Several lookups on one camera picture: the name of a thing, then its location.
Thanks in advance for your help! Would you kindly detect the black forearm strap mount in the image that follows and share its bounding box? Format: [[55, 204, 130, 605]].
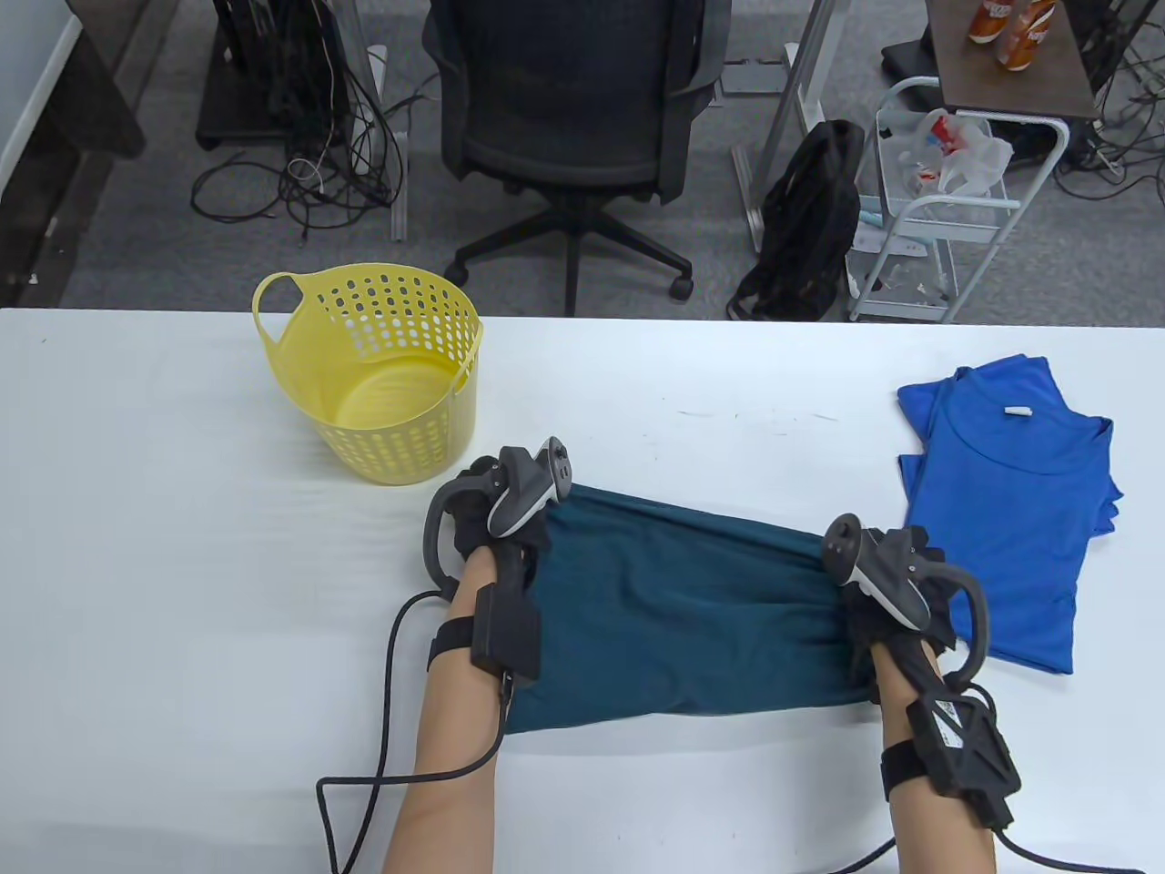
[[878, 685, 1022, 829]]

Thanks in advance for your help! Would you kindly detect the silver metal desk leg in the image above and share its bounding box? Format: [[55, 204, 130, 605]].
[[733, 0, 852, 254]]

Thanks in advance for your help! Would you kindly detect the person's right hand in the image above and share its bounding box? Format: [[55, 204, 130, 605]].
[[837, 528, 958, 661]]

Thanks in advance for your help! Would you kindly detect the bundle of floor cables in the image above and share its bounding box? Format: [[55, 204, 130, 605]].
[[1054, 0, 1165, 203]]

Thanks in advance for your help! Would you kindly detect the black backpack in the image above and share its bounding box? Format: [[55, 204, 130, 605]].
[[725, 118, 866, 321]]

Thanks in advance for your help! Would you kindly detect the white metal desk leg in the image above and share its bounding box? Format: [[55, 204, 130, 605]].
[[364, 0, 410, 242]]

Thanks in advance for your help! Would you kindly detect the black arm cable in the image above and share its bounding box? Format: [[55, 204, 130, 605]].
[[828, 824, 1148, 874], [316, 590, 520, 874]]

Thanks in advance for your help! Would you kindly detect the black forearm box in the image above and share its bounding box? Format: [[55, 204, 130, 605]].
[[428, 584, 544, 684]]

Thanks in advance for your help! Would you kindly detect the black computer tower stand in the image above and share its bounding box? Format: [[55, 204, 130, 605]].
[[196, 0, 356, 151]]

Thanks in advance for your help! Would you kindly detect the blue clothes shirt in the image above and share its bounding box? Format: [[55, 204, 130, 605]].
[[897, 355, 1125, 676]]

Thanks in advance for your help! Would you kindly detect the brown side table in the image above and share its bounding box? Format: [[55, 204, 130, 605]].
[[926, 0, 1099, 122]]

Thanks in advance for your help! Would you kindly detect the black flat stand base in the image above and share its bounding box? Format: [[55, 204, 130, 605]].
[[881, 36, 940, 80]]

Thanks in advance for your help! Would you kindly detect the white plastic bag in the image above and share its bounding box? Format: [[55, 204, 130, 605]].
[[897, 107, 1014, 199]]

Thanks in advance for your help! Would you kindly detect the person's right forearm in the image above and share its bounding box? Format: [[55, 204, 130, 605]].
[[865, 637, 1002, 874]]

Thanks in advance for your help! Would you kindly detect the white desk with dark frame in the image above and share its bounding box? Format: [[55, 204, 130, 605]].
[[0, 0, 147, 306]]

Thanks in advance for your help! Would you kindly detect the grey metal foot plate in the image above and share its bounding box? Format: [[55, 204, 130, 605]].
[[724, 59, 791, 95]]

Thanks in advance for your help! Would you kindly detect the person's left hand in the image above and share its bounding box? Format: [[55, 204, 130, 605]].
[[451, 458, 554, 567]]

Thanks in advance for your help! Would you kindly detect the dark teal clothes garment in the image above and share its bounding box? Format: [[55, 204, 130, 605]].
[[503, 484, 876, 737]]

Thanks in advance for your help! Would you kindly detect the yellow laundry basket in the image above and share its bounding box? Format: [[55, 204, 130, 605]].
[[252, 263, 483, 486]]

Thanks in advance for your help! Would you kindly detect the white utility cart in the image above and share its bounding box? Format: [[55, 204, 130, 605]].
[[845, 76, 1072, 324]]

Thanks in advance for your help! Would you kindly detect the black office chair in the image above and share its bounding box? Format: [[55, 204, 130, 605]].
[[423, 0, 734, 318]]

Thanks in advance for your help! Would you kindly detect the grey handheld controller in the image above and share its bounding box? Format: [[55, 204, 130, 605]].
[[822, 514, 990, 682], [423, 437, 576, 588]]

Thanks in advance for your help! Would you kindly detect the person's left forearm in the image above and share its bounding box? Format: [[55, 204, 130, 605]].
[[382, 544, 538, 874]]

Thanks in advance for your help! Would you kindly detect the tangle of black floor cables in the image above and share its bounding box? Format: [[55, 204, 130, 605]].
[[189, 0, 438, 242]]

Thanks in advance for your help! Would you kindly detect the orange drink bottle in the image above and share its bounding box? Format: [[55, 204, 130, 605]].
[[995, 0, 1057, 72], [967, 0, 1014, 45]]

